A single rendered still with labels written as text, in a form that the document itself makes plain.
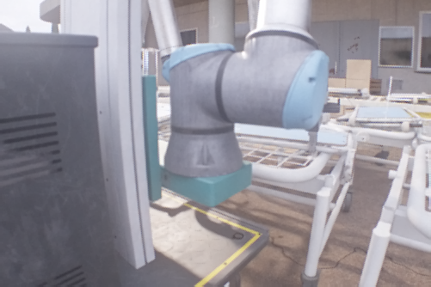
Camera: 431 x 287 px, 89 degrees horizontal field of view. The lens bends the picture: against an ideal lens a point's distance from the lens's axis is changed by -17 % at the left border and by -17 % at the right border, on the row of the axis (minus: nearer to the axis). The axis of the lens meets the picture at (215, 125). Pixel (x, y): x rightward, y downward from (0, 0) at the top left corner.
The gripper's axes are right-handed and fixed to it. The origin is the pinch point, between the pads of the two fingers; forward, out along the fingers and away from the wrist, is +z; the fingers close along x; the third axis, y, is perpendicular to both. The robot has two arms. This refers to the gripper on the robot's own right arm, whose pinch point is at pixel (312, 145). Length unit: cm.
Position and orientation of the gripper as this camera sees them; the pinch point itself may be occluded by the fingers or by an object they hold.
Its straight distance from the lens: 103.2
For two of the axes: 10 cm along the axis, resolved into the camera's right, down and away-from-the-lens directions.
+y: -8.8, -0.9, 4.6
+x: -4.7, 3.5, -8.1
